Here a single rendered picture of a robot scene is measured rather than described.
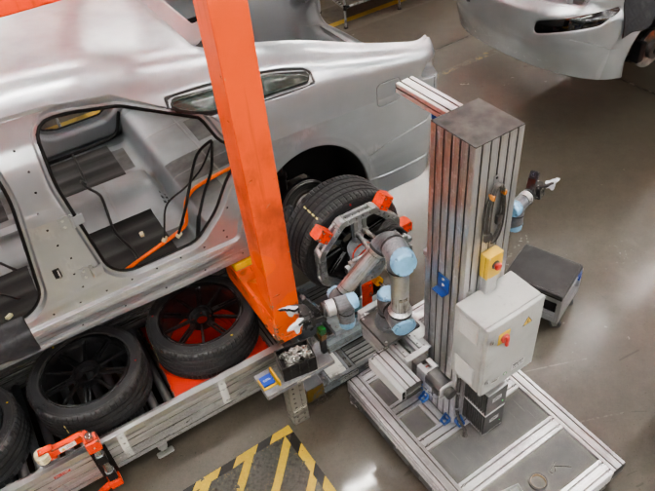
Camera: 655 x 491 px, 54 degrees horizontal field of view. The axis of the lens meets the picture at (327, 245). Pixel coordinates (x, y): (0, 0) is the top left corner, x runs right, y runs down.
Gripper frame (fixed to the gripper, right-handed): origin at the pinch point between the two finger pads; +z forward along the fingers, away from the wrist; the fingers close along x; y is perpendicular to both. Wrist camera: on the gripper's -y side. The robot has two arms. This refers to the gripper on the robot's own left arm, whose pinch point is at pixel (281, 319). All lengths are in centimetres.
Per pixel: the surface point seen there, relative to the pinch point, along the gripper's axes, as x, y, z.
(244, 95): 35, -90, -9
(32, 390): 80, 63, 134
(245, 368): 60, 79, 20
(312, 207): 81, 0, -40
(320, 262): 63, 24, -35
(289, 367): 34, 64, -3
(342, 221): 64, 3, -51
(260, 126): 38, -74, -14
